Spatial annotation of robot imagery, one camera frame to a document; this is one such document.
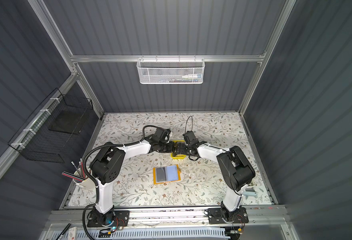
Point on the yellow leather card holder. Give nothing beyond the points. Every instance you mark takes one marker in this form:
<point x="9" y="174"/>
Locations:
<point x="173" y="174"/>

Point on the aluminium front rail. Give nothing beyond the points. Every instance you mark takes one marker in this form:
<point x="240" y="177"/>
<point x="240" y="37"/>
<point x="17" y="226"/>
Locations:
<point x="167" y="217"/>

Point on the pen holder with pens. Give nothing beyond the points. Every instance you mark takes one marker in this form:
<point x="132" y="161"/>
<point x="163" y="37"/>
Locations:
<point x="79" y="177"/>

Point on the white tube in basket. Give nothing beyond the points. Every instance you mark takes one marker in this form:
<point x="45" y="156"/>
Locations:
<point x="193" y="77"/>

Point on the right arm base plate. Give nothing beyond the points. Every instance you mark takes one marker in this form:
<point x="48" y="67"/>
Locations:
<point x="221" y="216"/>

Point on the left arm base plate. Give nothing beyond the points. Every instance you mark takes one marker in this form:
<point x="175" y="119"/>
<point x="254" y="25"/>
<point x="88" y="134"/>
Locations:
<point x="110" y="219"/>

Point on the black pen foreground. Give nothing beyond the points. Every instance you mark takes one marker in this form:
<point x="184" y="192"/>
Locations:
<point x="64" y="231"/>

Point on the white small box foreground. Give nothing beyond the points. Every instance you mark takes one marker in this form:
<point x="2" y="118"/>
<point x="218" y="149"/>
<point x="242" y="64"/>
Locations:
<point x="72" y="233"/>

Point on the black wire mesh basket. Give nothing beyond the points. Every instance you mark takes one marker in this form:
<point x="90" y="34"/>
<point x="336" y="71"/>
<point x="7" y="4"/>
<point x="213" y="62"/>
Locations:
<point x="51" y="136"/>

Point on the yellow plastic card tray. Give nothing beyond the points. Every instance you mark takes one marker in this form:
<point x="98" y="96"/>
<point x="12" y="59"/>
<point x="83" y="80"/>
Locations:
<point x="178" y="155"/>

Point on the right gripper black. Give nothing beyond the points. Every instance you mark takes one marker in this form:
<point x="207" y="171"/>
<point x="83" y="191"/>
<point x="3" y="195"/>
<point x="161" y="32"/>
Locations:
<point x="181" y="148"/>

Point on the white wire mesh basket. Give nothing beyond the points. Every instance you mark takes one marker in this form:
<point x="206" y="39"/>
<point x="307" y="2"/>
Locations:
<point x="169" y="73"/>

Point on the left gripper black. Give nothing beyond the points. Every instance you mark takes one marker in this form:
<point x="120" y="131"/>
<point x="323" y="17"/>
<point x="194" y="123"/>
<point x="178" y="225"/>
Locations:
<point x="170" y="143"/>

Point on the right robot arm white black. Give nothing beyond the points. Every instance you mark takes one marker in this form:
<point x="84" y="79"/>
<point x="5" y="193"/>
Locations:
<point x="237" y="172"/>

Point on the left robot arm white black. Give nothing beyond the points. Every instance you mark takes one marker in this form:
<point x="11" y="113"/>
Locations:
<point x="107" y="164"/>

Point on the black pad in basket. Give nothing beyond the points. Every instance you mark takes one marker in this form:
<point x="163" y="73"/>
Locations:
<point x="68" y="123"/>

